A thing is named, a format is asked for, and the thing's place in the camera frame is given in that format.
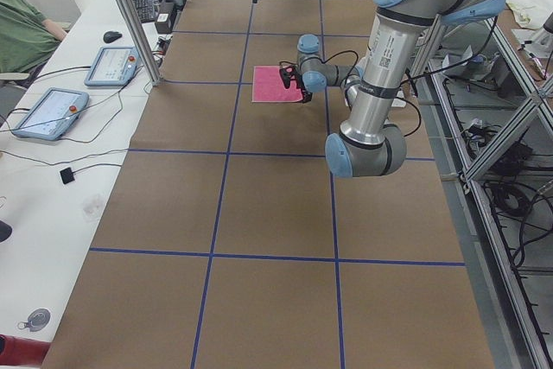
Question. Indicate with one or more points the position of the person in green shirt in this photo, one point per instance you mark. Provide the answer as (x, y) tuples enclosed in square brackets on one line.
[(28, 38)]

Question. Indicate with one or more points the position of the pink and grey towel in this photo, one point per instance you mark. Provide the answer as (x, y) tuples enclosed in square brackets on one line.
[(268, 87)]

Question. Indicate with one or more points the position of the black keyboard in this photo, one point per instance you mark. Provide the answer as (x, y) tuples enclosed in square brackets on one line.
[(146, 10)]

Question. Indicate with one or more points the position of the round metal tape measure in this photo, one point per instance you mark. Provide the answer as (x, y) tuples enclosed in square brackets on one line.
[(36, 321)]

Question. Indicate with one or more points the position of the black computer mouse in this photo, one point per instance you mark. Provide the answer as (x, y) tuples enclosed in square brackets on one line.
[(111, 36)]

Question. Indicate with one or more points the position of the aluminium frame post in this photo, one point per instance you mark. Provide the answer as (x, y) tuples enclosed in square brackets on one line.
[(140, 40)]

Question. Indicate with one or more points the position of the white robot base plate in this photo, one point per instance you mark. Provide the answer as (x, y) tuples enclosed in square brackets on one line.
[(399, 99)]

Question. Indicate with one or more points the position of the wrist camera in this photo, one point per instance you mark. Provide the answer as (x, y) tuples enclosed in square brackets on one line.
[(287, 75)]

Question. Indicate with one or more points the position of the black box with label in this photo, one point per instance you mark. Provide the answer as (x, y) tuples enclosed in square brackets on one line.
[(166, 17)]

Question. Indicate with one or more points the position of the far blue teach pendant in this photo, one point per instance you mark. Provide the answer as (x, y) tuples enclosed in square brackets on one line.
[(113, 66)]

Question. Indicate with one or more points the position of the small black square device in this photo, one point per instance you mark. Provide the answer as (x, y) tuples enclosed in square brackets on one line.
[(67, 175)]

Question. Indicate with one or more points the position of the red object at edge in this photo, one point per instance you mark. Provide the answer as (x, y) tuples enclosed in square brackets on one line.
[(17, 351)]

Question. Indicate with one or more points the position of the aluminium frame rack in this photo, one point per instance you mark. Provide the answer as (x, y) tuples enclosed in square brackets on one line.
[(491, 125)]

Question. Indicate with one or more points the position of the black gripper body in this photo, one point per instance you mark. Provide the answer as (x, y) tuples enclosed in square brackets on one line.
[(297, 82)]

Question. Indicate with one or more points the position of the blue teach pendant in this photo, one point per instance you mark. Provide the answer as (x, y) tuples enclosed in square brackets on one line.
[(113, 66), (52, 115)]

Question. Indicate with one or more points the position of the near blue teach pendant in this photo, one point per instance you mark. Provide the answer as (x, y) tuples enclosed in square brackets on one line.
[(52, 115)]

